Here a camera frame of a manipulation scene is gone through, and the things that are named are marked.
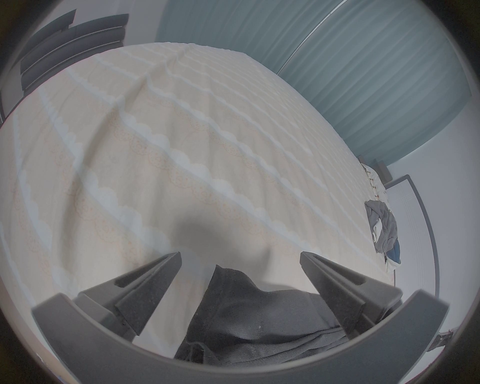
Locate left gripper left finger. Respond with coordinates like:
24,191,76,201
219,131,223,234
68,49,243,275
77,252,182,340

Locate pile of clothes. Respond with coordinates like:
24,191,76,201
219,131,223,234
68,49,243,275
364,199,402,265

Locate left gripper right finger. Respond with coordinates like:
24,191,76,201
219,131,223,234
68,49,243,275
299,251,403,340

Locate blue-green curtain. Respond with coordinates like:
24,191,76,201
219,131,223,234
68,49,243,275
277,0,471,166
155,0,349,76

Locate bed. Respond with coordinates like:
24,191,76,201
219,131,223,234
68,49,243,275
0,42,439,361

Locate black chest of drawers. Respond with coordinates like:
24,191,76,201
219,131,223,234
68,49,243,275
19,14,130,91

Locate black T-shirt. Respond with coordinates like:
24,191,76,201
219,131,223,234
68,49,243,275
174,264,351,366

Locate grey bedside table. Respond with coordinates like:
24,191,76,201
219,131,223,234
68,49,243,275
358,154,391,184

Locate white printed pillow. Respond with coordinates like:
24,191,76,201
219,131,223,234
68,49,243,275
360,162,389,205

